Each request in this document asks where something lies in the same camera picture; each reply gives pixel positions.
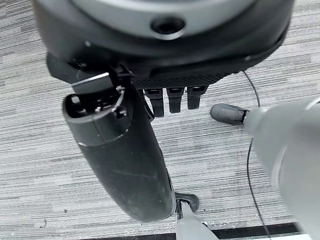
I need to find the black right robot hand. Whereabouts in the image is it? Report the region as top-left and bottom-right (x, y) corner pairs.
(31, 0), (296, 224)

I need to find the dark robot foot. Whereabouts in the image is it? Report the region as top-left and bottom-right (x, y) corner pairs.
(174, 191), (200, 213)
(210, 103), (251, 125)

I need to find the thin black cable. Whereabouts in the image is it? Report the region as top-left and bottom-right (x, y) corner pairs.
(241, 70), (271, 238)

